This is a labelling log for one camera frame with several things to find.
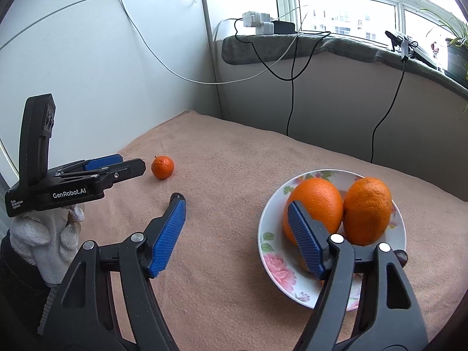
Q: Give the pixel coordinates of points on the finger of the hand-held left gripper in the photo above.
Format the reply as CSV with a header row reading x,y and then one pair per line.
x,y
128,170
106,162

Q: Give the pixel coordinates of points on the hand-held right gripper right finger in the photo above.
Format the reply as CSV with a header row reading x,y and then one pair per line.
x,y
307,237

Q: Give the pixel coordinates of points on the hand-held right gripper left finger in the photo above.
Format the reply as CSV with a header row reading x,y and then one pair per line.
x,y
168,237

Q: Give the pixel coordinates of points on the smooth round orange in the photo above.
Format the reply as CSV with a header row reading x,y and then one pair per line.
x,y
318,204

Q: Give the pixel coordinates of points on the mandarin with stem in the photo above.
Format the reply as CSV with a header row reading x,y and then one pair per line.
x,y
162,168

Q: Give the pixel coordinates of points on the white floral plate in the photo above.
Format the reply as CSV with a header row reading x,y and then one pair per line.
x,y
278,259

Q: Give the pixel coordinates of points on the large bumpy orange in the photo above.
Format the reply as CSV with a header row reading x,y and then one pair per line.
x,y
367,208

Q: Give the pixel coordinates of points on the person's left hand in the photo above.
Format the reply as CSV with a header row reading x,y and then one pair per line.
x,y
40,237

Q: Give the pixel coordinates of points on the dark purple plum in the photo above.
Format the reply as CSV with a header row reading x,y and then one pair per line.
x,y
402,257

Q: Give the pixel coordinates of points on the white power adapters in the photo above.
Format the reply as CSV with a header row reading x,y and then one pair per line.
x,y
254,18

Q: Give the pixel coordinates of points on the white plug adapter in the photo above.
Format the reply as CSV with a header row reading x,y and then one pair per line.
x,y
266,28

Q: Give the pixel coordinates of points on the black power adapter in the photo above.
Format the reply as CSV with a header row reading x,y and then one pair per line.
x,y
284,27

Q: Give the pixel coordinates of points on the potted spider plant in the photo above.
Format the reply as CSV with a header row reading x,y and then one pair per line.
x,y
457,58

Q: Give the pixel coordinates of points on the black clamp mount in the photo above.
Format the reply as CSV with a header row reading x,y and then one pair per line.
x,y
393,38

